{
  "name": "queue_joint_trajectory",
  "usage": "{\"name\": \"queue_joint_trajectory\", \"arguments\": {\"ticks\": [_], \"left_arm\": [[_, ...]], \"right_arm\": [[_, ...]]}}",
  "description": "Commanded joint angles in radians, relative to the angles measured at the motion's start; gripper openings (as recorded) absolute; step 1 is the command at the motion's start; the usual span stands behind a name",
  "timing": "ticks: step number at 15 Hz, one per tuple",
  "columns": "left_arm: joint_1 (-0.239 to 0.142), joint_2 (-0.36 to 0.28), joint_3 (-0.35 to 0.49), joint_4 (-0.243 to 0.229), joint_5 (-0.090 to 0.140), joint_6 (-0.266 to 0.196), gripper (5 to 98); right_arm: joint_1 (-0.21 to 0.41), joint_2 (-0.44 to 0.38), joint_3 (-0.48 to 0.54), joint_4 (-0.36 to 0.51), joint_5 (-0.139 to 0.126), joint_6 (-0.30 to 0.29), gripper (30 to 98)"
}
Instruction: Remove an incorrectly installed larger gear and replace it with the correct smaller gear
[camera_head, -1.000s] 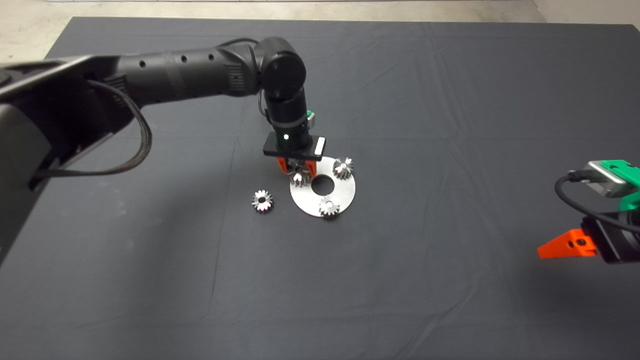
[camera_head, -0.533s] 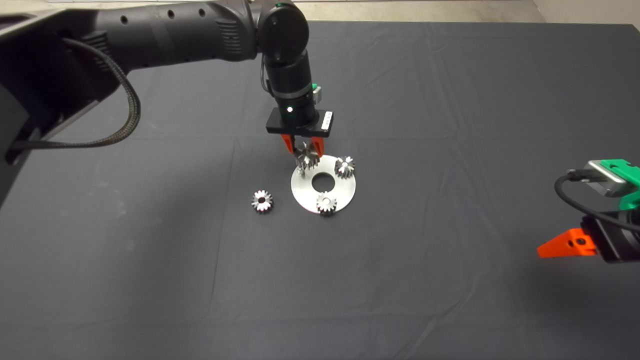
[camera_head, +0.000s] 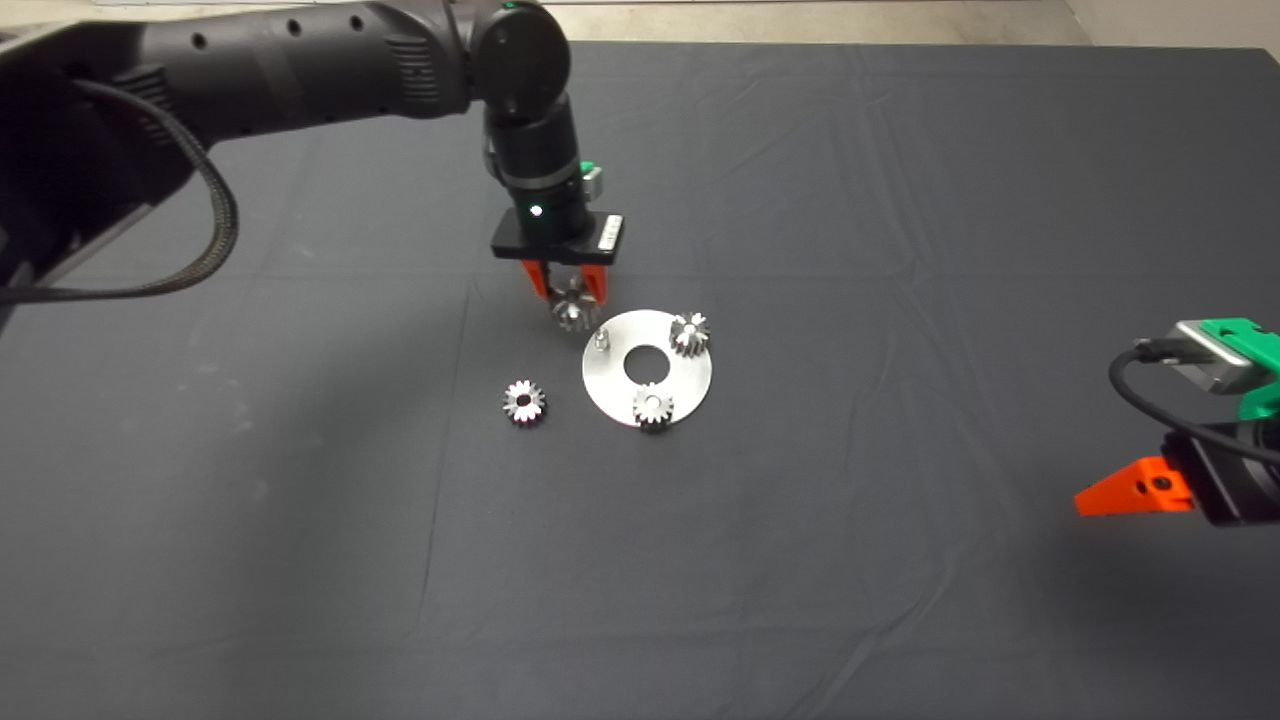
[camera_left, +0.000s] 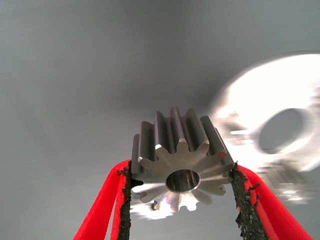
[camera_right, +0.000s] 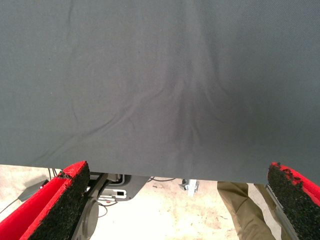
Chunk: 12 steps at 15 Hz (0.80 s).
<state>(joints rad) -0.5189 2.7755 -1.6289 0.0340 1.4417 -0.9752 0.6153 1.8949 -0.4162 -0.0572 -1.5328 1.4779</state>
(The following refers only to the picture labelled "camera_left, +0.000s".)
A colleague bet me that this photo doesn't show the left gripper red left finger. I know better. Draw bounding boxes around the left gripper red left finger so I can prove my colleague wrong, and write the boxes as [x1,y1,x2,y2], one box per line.
[72,159,133,240]

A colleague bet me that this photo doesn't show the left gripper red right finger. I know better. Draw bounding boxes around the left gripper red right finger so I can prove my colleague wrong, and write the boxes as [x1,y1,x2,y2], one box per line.
[231,161,315,240]

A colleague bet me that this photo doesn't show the large steel gear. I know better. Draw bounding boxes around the large steel gear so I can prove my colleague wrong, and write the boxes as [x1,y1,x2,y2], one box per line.
[131,106,236,221]

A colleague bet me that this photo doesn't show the round metal plate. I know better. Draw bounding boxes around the round metal plate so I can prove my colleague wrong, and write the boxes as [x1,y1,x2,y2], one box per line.
[209,53,320,176]

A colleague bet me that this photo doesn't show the dark grey table cloth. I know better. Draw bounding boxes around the dark grey table cloth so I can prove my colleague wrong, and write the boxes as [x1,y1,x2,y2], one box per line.
[0,0,320,240]

